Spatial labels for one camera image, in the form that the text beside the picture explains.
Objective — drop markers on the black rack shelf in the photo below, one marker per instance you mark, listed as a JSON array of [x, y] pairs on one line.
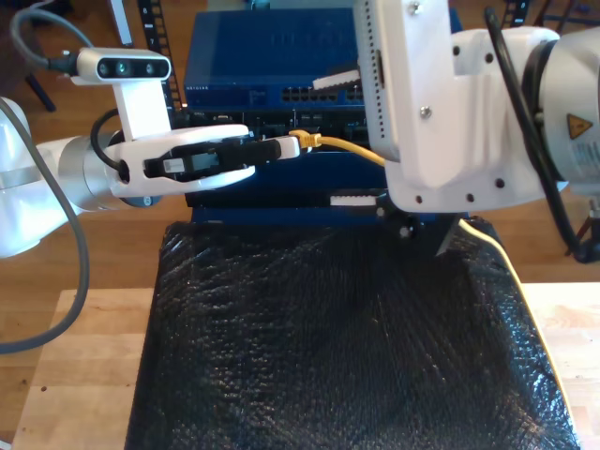
[[290, 178]]

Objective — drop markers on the black rack server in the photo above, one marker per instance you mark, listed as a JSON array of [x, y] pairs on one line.
[[328, 122]]

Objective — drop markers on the dark metal stool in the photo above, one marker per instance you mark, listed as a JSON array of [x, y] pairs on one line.
[[587, 224]]

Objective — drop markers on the dark brown chair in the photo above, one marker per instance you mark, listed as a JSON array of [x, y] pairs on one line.
[[42, 94]]

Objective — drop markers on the dark metal chair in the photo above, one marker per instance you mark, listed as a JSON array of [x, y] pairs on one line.
[[576, 19]]

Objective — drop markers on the black bubble mat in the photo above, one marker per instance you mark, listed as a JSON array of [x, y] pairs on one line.
[[328, 351]]

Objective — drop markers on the white table leg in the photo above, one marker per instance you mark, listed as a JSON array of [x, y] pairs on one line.
[[123, 23]]

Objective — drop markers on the blue rack base plate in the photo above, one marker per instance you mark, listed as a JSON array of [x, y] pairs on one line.
[[281, 215]]

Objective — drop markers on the blue network switch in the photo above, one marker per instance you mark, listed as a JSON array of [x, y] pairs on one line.
[[262, 47]]

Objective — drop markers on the black rack post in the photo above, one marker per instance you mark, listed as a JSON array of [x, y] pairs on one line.
[[152, 23], [513, 11]]

